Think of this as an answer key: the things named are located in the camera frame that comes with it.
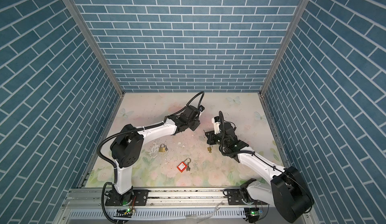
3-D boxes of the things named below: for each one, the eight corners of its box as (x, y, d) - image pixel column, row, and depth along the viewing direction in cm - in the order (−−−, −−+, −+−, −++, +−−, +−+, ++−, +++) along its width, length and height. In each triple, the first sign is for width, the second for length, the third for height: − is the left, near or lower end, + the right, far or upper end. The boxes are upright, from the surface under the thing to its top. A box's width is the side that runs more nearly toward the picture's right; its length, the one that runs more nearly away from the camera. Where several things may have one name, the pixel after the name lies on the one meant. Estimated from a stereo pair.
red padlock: (177, 168, 85) (176, 167, 83) (188, 157, 89) (187, 156, 88) (181, 173, 84) (181, 171, 82) (192, 161, 88) (192, 160, 86)
